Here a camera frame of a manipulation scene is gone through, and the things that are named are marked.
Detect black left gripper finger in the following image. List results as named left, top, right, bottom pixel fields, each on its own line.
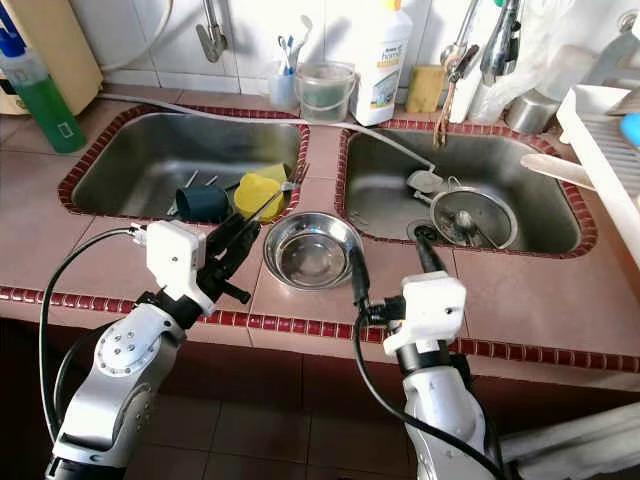
left=230, top=210, right=262, bottom=261
left=208, top=218, right=241, bottom=259

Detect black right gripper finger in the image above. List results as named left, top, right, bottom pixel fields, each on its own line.
left=412, top=235, right=446, bottom=276
left=348, top=245, right=373, bottom=306

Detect yellow plastic bowl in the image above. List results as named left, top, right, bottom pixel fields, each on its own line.
left=233, top=172, right=286, bottom=223

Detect blue plastic mug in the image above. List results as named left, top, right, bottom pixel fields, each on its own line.
left=173, top=185, right=229, bottom=224

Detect stainless steel bowl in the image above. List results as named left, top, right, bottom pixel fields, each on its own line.
left=263, top=210, right=364, bottom=291

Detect steel fork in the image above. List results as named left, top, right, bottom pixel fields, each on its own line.
left=260, top=160, right=309, bottom=226

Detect round steel pot lid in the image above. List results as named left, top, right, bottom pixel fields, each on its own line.
left=428, top=185, right=521, bottom=251

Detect steel sink basin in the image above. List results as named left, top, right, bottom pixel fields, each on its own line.
left=58, top=105, right=311, bottom=226
left=335, top=120, right=601, bottom=259

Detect clear toothbrush cup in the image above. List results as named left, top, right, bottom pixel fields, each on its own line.
left=268, top=60, right=301, bottom=111

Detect clear plastic bucket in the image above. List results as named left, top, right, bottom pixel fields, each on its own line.
left=295, top=62, right=359, bottom=123

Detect white bottle green cap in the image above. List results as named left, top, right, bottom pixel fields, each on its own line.
left=450, top=40, right=501, bottom=123

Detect tan worn sponge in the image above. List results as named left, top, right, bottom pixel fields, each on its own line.
left=405, top=65, right=449, bottom=113

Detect steel cup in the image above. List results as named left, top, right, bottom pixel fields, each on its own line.
left=503, top=88, right=561, bottom=135

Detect white bottle yellow cap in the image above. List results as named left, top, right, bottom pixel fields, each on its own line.
left=350, top=0, right=414, bottom=127

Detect white dish rack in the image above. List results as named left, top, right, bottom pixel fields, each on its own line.
left=557, top=35, right=640, bottom=266

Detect green liquid soap bottle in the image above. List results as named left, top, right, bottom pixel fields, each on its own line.
left=0, top=30, right=88, bottom=156

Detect chrome pull-out faucet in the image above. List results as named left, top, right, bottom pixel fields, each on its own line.
left=438, top=0, right=526, bottom=91

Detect blue bowl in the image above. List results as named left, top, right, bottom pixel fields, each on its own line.
left=618, top=112, right=640, bottom=151

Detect beige water appliance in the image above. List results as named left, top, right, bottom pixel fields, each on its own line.
left=0, top=0, right=104, bottom=116

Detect clear plastic bag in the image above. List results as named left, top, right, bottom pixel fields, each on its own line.
left=505, top=0, right=601, bottom=111

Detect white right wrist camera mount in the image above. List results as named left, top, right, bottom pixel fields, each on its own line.
left=382, top=270, right=468, bottom=359

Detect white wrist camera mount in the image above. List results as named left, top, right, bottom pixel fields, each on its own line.
left=143, top=220, right=213, bottom=319
left=382, top=270, right=468, bottom=359

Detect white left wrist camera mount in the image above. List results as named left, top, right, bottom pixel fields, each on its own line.
left=143, top=220, right=213, bottom=319

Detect white counter hose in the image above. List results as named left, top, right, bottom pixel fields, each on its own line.
left=100, top=92, right=436, bottom=181

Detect brown hanging cord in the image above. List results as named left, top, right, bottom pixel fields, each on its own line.
left=432, top=70, right=463, bottom=151

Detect white wall hose with connector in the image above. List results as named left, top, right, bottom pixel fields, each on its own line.
left=100, top=0, right=181, bottom=76

